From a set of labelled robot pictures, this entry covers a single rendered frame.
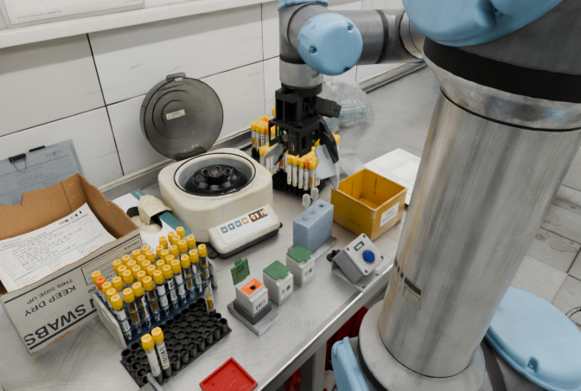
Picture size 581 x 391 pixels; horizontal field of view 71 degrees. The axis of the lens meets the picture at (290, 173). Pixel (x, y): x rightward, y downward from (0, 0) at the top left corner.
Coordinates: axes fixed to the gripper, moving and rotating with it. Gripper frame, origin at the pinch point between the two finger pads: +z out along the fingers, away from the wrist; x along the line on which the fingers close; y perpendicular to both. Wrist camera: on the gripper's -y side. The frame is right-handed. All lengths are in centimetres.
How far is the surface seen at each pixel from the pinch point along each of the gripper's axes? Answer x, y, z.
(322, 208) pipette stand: 0.7, -5.6, 11.1
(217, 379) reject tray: 5.8, 33.1, 20.9
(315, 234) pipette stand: 2.2, -0.9, 14.9
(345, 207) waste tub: 2.6, -13.2, 14.6
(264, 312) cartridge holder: 4.6, 19.3, 18.8
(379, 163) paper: -3.1, -44.5, 19.7
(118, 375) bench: -8.0, 42.5, 21.1
